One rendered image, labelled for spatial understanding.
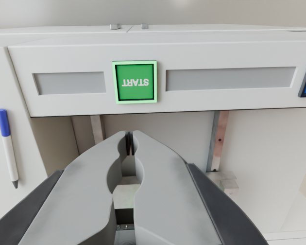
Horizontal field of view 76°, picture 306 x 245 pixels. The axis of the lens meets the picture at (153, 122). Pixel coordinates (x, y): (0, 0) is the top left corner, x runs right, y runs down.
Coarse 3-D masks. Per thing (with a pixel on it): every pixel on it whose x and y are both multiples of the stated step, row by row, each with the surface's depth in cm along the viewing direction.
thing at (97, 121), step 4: (92, 116) 40; (96, 116) 40; (100, 116) 40; (92, 120) 40; (96, 120) 40; (100, 120) 40; (92, 124) 41; (96, 124) 41; (100, 124) 41; (92, 128) 41; (96, 128) 41; (100, 128) 41; (104, 128) 45; (96, 132) 42; (100, 132) 42; (104, 132) 44; (96, 136) 42; (100, 136) 42; (104, 136) 44; (96, 140) 43; (100, 140) 43; (96, 144) 43; (116, 212) 57; (116, 216) 57
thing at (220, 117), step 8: (216, 112) 43; (224, 112) 41; (216, 120) 44; (224, 120) 42; (216, 128) 44; (224, 128) 43; (216, 136) 44; (216, 144) 45; (216, 152) 46; (208, 160) 50; (216, 160) 47; (208, 168) 50; (216, 168) 48
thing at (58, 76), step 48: (48, 48) 24; (96, 48) 24; (144, 48) 24; (192, 48) 25; (240, 48) 25; (288, 48) 25; (48, 96) 26; (96, 96) 27; (192, 96) 28; (240, 96) 28; (288, 96) 28
